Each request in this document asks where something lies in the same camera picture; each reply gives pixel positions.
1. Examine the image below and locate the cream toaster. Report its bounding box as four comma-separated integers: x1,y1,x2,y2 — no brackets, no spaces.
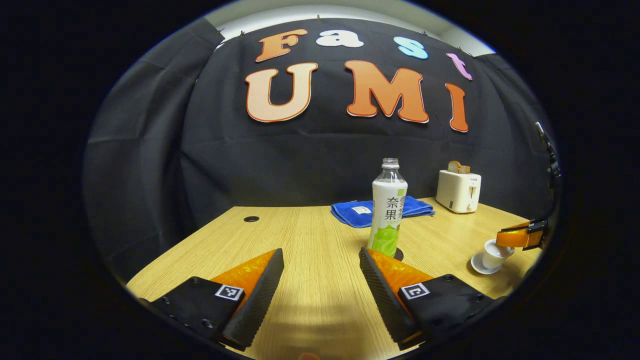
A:
436,170,482,214

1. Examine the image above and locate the blue folded towel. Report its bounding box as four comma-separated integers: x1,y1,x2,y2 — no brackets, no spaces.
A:
330,195,436,229

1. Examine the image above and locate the white saucer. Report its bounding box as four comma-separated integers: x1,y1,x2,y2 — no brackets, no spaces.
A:
470,251,503,275

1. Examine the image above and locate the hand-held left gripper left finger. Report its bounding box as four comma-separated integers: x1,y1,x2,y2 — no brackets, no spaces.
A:
149,248,286,352

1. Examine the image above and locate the white teacup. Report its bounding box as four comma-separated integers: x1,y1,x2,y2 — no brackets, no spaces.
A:
482,248,509,271

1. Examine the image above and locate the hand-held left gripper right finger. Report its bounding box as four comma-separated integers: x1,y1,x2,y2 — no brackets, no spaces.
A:
358,246,501,352

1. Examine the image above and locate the clear white-labelled water bottle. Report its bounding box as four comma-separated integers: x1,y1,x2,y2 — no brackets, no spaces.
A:
367,158,409,258

